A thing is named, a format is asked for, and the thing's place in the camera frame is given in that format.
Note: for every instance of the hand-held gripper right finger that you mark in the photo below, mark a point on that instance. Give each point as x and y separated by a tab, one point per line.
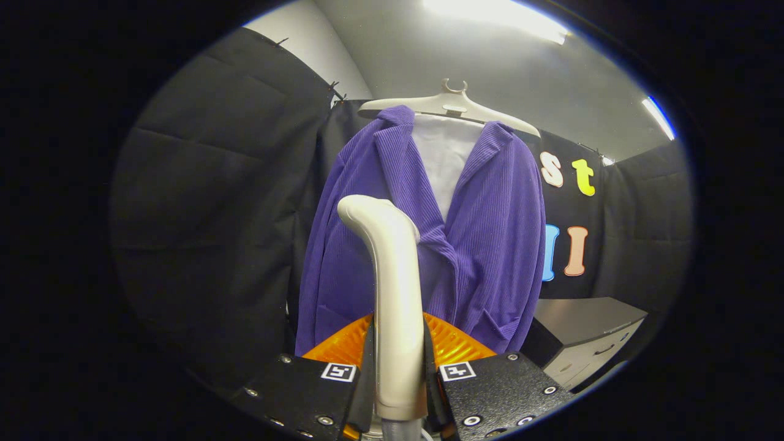
490	392

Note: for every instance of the white plastic clothes hanger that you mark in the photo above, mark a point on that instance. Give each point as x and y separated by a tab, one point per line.
456	105

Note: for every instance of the white ironing backing board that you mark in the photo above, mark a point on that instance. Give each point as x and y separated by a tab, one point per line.
444	159

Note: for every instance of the white garment steamer head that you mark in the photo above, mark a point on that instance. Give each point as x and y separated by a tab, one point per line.
395	294

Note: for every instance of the grey drawer cabinet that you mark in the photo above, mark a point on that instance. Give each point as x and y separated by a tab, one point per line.
582	318

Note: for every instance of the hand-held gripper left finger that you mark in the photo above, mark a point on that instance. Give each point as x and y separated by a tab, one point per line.
306	392

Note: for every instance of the long ceiling light strip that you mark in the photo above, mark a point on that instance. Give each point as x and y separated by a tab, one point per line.
658	117

